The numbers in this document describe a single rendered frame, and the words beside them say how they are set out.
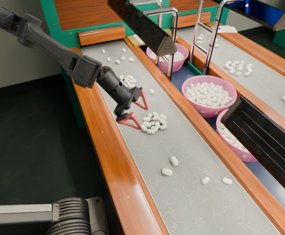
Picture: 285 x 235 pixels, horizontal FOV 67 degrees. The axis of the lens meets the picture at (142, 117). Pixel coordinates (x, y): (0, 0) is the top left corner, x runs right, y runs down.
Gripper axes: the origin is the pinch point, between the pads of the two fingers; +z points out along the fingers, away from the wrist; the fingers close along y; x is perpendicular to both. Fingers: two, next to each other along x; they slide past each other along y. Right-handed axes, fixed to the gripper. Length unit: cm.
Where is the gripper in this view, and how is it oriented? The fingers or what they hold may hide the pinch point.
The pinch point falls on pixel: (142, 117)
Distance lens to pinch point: 73.5
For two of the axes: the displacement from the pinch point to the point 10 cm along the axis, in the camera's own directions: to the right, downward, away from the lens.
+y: -2.4, 6.8, -6.9
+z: 6.2, 6.6, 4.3
